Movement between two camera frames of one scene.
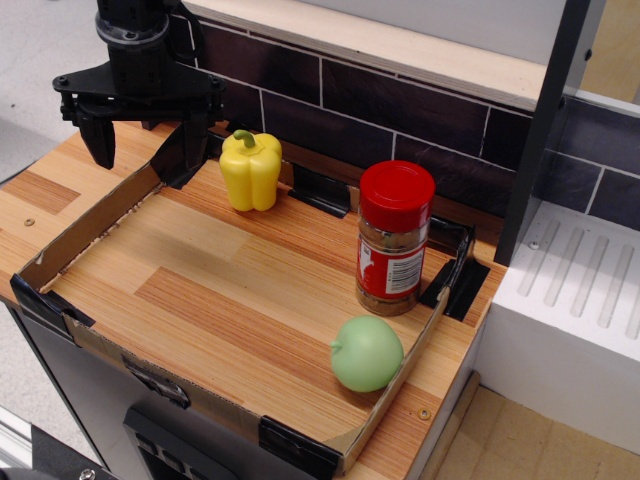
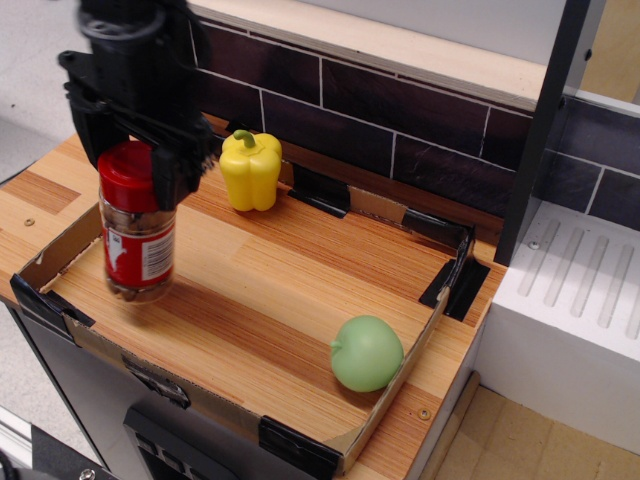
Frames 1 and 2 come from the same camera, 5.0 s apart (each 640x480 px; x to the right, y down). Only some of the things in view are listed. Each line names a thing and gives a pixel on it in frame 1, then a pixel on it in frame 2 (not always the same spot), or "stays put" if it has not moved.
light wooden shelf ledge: (357, 38) stays put
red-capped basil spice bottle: (396, 203) → (139, 238)
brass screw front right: (424, 413) stays put
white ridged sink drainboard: (578, 272) stays put
